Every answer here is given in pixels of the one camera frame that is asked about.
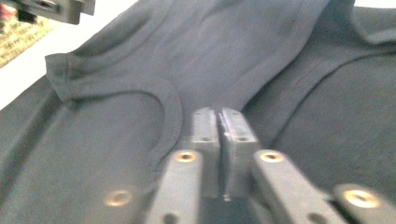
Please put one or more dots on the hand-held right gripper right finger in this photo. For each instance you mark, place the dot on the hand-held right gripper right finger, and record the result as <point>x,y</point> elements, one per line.
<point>236,137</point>

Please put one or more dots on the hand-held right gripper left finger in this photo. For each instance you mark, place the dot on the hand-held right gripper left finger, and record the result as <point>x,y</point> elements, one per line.
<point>208,137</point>

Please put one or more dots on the green woven basket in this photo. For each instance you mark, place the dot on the green woven basket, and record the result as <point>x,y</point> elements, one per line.
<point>18,40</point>

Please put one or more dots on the black tank top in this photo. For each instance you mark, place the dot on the black tank top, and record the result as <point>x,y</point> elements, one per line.
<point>93,140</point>

